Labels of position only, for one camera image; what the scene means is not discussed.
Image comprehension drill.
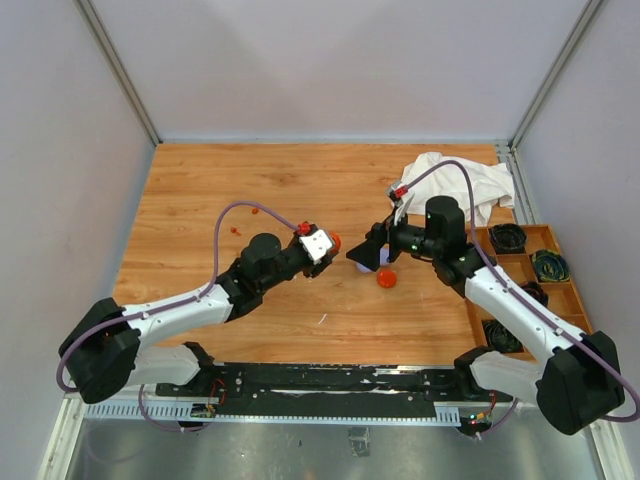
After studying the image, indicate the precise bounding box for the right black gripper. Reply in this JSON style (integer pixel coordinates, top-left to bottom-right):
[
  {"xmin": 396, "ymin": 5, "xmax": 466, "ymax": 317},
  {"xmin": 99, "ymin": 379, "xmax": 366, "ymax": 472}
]
[{"xmin": 347, "ymin": 205, "xmax": 442, "ymax": 271}]

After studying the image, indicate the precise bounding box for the purple earbud charging case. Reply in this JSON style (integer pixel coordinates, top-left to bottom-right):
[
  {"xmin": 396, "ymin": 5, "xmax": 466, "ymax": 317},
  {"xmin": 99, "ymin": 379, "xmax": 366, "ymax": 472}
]
[{"xmin": 380, "ymin": 247, "xmax": 391, "ymax": 267}]

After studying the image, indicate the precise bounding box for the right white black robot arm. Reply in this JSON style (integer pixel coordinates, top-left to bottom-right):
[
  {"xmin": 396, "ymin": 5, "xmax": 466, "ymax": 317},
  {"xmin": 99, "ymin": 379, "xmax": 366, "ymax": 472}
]
[{"xmin": 346, "ymin": 196, "xmax": 625, "ymax": 435}]

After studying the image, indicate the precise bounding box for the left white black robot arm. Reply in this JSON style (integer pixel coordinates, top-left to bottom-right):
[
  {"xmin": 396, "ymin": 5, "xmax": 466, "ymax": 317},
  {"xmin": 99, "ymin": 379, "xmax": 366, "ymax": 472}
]
[{"xmin": 58, "ymin": 230, "xmax": 339, "ymax": 404}]

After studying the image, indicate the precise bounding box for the white crumpled cloth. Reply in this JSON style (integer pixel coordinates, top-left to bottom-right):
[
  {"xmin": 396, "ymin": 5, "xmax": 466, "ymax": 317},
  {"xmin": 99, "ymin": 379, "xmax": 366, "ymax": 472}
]
[{"xmin": 400, "ymin": 152, "xmax": 515, "ymax": 226}]

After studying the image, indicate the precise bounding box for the wooden compartment tray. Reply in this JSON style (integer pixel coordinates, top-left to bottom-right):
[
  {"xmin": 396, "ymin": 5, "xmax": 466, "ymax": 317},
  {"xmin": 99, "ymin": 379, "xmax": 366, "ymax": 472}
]
[{"xmin": 466, "ymin": 225, "xmax": 593, "ymax": 362}]

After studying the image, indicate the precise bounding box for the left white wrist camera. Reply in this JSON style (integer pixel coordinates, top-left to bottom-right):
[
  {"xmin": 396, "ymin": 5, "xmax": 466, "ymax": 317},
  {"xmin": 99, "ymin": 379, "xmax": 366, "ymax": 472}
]
[{"xmin": 299, "ymin": 229, "xmax": 335, "ymax": 265}]

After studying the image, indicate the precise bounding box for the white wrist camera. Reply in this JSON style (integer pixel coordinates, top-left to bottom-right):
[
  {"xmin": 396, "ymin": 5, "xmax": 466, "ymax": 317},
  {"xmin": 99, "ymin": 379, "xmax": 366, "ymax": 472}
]
[
  {"xmin": 299, "ymin": 229, "xmax": 335, "ymax": 265},
  {"xmin": 387, "ymin": 181, "xmax": 415, "ymax": 225}
]

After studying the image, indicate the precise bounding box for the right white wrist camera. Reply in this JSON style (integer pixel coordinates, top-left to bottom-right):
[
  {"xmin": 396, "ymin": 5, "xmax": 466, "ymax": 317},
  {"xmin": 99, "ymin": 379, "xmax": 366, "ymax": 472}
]
[{"xmin": 387, "ymin": 181, "xmax": 415, "ymax": 225}]

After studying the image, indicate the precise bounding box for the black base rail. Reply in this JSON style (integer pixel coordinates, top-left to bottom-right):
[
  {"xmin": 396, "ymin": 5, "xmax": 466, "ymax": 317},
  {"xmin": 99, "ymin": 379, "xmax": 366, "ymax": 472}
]
[{"xmin": 155, "ymin": 362, "xmax": 511, "ymax": 419}]

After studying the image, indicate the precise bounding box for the black coiled cable top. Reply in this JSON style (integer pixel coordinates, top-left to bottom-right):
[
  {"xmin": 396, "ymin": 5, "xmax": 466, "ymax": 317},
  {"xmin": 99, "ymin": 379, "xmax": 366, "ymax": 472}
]
[{"xmin": 488, "ymin": 223, "xmax": 529, "ymax": 253}]

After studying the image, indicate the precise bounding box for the black coiled cable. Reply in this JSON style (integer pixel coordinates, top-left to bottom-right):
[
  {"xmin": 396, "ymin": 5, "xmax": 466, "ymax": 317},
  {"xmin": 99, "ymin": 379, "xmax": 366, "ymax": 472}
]
[
  {"xmin": 482, "ymin": 319, "xmax": 525, "ymax": 354},
  {"xmin": 522, "ymin": 280, "xmax": 550, "ymax": 307},
  {"xmin": 488, "ymin": 223, "xmax": 529, "ymax": 253}
]

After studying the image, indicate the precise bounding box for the black coiled cable bottom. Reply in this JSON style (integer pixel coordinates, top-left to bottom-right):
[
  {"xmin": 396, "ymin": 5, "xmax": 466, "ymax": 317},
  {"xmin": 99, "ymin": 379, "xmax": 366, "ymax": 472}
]
[{"xmin": 482, "ymin": 319, "xmax": 525, "ymax": 354}]

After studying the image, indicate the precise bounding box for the black coiled cable middle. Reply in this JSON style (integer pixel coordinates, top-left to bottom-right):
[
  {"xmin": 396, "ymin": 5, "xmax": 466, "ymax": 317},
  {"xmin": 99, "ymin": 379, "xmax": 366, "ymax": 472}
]
[{"xmin": 522, "ymin": 280, "xmax": 550, "ymax": 307}]

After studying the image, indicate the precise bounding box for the blue yellow coiled cable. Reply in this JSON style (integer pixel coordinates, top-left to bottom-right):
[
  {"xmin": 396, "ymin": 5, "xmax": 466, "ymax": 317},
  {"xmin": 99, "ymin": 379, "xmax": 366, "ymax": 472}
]
[{"xmin": 529, "ymin": 248, "xmax": 572, "ymax": 284}]

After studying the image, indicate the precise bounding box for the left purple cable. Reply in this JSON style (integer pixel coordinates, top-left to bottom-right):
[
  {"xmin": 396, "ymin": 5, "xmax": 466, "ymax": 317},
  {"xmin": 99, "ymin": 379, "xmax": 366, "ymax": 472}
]
[{"xmin": 55, "ymin": 200, "xmax": 309, "ymax": 459}]

